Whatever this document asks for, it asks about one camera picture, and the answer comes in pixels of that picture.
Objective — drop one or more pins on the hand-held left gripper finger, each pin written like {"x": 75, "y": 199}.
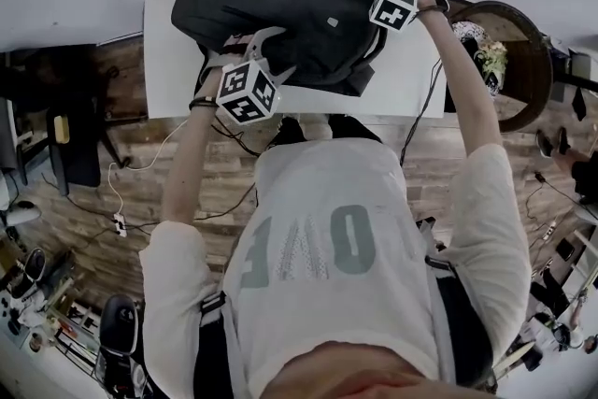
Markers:
{"x": 264, "y": 43}
{"x": 284, "y": 75}

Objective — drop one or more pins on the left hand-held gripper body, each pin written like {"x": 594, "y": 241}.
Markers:
{"x": 238, "y": 84}

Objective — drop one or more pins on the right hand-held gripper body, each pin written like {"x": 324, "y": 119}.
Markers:
{"x": 392, "y": 9}

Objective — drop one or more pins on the person's left forearm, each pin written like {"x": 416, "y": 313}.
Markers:
{"x": 187, "y": 163}

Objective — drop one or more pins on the person's right forearm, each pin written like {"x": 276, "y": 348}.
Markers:
{"x": 460, "y": 84}

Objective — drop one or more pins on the person's left hand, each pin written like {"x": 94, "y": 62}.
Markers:
{"x": 212, "y": 70}

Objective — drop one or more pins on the dark wrist band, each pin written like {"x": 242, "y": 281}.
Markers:
{"x": 443, "y": 2}

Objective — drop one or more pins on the black white patterned cushion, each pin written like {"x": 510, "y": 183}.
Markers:
{"x": 467, "y": 30}

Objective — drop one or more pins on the person's dark trousers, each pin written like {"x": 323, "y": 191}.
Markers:
{"x": 350, "y": 126}

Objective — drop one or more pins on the pale dried flower bunch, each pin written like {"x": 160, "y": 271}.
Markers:
{"x": 495, "y": 56}

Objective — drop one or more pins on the white printed t-shirt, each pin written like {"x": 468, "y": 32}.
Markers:
{"x": 327, "y": 182}

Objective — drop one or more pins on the black office chair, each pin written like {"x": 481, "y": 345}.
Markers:
{"x": 119, "y": 327}
{"x": 79, "y": 168}

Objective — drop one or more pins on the yellow chair tag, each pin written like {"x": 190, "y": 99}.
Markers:
{"x": 62, "y": 129}

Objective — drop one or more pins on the white power strip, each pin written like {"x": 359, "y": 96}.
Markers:
{"x": 551, "y": 230}
{"x": 120, "y": 225}

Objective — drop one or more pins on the black hanging cloth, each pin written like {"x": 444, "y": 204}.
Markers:
{"x": 579, "y": 105}

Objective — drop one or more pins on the black white round device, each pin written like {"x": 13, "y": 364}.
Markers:
{"x": 32, "y": 268}

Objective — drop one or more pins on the person's head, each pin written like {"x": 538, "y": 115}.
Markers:
{"x": 355, "y": 380}

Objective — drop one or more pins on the pale wooden stick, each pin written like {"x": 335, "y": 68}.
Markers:
{"x": 514, "y": 357}

